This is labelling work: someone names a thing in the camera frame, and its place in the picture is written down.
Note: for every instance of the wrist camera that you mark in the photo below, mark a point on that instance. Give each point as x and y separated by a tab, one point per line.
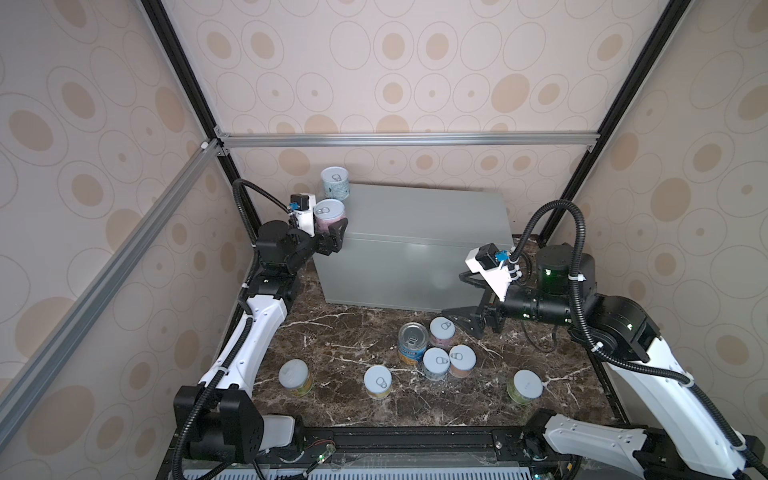
302	212
495	268

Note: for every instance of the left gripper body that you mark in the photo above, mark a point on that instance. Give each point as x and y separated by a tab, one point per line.
304	247

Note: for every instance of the yellow label white-lid can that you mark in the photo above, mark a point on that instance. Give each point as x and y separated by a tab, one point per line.
378	381

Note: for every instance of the blue label white-lid can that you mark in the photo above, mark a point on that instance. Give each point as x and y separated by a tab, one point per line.
435	364

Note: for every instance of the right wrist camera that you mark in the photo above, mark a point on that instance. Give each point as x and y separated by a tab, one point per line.
495	268

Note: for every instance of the left diagonal aluminium rail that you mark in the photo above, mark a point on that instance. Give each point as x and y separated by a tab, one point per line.
41	370

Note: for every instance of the left black corner post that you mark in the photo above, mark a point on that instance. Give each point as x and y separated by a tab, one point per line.
161	23

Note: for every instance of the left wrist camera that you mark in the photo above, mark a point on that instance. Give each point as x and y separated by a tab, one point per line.
302	212

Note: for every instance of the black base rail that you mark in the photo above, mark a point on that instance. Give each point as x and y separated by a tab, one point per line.
408	450

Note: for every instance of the pink can near cabinet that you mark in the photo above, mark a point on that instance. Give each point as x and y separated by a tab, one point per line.
441	332

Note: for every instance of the peach label white-lid can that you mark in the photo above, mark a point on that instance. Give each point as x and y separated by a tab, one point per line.
462	361

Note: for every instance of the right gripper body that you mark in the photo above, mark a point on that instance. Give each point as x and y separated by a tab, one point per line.
527	304

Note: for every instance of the green orange label can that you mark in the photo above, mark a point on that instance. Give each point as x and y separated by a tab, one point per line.
524	387

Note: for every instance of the teal label white-lid can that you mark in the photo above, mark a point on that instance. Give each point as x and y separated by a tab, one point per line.
335	180

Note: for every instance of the open blue label can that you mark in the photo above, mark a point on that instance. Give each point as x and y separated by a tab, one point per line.
413	340

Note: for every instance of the right black corner post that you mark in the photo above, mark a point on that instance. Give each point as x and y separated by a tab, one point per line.
658	39

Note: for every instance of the green yellow label can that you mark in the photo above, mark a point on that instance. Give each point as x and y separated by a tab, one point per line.
296	377

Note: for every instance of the pink label white-lid can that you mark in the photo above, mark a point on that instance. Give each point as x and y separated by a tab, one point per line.
327	212

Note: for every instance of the grey metal cabinet box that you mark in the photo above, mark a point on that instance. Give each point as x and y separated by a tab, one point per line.
405	247

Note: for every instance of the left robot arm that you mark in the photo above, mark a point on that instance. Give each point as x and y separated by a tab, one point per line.
216	419

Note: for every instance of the horizontal aluminium rail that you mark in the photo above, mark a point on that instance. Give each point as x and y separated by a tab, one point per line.
410	139

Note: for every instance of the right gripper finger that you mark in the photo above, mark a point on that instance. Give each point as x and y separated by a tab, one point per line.
473	279
470	319

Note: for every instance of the black corner post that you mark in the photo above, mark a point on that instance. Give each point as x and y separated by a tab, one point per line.
658	39
161	23

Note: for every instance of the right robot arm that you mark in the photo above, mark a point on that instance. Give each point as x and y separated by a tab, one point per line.
693	441

